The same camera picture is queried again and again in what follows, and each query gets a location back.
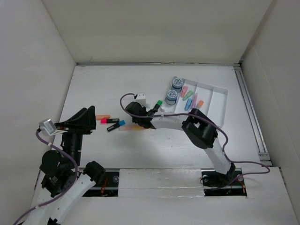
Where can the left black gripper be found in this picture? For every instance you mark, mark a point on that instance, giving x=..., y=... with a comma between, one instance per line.
x=84, y=122

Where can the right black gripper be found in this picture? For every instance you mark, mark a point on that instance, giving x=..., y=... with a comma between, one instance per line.
x=134, y=119

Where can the yellow cap translucent marker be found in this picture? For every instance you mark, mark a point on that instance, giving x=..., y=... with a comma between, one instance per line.
x=130, y=128

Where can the green cap black highlighter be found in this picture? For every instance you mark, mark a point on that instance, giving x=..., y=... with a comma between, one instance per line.
x=157, y=105

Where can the blue patterned tape roll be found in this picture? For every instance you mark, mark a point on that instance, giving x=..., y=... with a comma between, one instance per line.
x=177, y=83

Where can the pink eraser case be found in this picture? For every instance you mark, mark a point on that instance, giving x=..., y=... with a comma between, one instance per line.
x=183, y=91

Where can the blue eraser case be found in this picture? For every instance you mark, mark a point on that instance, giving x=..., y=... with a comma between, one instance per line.
x=188, y=104

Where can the green eraser case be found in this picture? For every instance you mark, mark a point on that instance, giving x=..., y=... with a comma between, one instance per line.
x=188, y=95

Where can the orange cap clear marker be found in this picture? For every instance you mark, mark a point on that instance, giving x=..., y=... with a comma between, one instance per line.
x=200, y=104

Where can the purple translucent marker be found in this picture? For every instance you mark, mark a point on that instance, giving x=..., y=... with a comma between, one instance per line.
x=193, y=105

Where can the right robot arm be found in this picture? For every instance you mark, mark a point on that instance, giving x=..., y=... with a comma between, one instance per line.
x=200, y=130

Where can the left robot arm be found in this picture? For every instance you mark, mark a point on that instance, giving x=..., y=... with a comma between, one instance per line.
x=63, y=183

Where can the pink cap black highlighter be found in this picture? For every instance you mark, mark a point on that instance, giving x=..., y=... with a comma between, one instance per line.
x=109, y=121

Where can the blue cap black highlighter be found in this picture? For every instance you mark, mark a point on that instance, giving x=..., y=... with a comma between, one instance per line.
x=116, y=126

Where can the white divided organizer tray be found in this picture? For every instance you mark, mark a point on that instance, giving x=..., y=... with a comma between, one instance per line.
x=215, y=100

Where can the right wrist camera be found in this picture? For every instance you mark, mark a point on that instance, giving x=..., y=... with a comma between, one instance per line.
x=140, y=98

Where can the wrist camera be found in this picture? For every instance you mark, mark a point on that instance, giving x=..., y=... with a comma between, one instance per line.
x=47, y=127
x=140, y=98

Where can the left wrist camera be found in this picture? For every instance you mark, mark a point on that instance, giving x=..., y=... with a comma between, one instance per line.
x=47, y=127

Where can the metal mounting rail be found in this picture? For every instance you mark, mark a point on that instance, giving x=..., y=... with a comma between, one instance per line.
x=164, y=183

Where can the aluminium frame profile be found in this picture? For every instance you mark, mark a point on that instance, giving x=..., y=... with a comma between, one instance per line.
x=261, y=146

